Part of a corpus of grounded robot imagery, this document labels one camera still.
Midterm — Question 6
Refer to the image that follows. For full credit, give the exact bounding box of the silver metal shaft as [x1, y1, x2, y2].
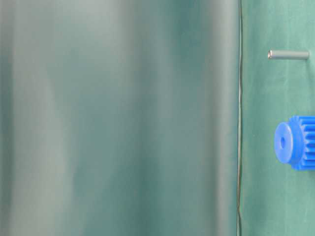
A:
[267, 50, 310, 60]

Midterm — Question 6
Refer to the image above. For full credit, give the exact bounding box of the green cloth mat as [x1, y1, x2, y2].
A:
[239, 0, 315, 236]

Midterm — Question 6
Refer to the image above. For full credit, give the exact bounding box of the small blue plastic gear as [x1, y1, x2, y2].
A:
[274, 116, 315, 171]

